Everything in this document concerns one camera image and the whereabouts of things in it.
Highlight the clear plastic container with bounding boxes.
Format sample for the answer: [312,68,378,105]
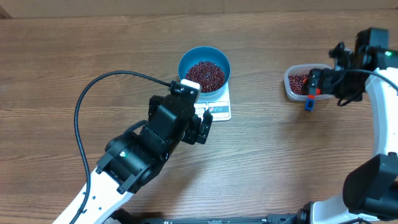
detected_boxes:
[284,63,331,102]

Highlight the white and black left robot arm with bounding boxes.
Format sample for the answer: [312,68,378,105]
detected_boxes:
[55,95,213,223]

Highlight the red beans in bowl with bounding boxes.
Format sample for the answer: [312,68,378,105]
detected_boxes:
[185,61,225,93]

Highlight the blue metal bowl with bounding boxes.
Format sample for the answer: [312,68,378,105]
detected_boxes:
[177,46,231,97]

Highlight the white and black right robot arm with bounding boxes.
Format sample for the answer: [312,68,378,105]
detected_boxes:
[296,27,397,223]

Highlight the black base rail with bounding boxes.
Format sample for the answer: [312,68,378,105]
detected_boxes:
[104,209,310,224]

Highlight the orange scoop with blue handle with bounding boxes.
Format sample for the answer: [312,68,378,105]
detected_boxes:
[302,76,321,112]

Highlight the white digital kitchen scale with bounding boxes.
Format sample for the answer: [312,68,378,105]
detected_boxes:
[195,83,231,121]

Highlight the red beans in container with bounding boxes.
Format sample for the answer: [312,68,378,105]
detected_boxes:
[288,74,308,95]

